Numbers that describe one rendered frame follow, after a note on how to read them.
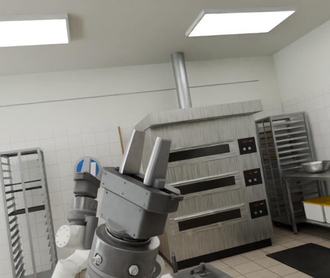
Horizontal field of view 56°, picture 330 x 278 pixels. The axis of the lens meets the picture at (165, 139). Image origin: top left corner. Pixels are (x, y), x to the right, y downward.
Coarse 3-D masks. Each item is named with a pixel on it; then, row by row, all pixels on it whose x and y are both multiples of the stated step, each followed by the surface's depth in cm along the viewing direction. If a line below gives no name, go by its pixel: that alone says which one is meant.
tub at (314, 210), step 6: (318, 198) 461; (324, 198) 455; (306, 204) 452; (312, 204) 440; (318, 204) 426; (306, 210) 454; (312, 210) 441; (318, 210) 429; (306, 216) 456; (312, 216) 443; (318, 216) 431; (324, 216) 425
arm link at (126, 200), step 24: (120, 192) 40; (144, 192) 37; (168, 192) 39; (120, 216) 40; (144, 216) 37; (96, 240) 40; (120, 240) 39; (144, 240) 40; (96, 264) 39; (120, 264) 38; (144, 264) 39
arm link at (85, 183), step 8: (80, 176) 100; (88, 176) 101; (80, 184) 101; (88, 184) 101; (96, 184) 106; (80, 192) 100; (88, 192) 100; (96, 192) 106; (72, 200) 99; (80, 200) 98; (88, 200) 99; (96, 200) 101; (72, 208) 98; (80, 208) 97; (88, 208) 98; (96, 208) 101
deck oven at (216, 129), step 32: (160, 128) 407; (192, 128) 418; (224, 128) 430; (192, 160) 411; (224, 160) 425; (256, 160) 437; (192, 192) 406; (224, 192) 420; (256, 192) 432; (192, 224) 401; (224, 224) 413; (256, 224) 427; (192, 256) 400; (224, 256) 415
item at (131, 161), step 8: (136, 136) 42; (144, 136) 43; (128, 144) 42; (136, 144) 42; (128, 152) 41; (136, 152) 42; (128, 160) 42; (136, 160) 43; (120, 168) 42; (128, 168) 42; (136, 168) 43
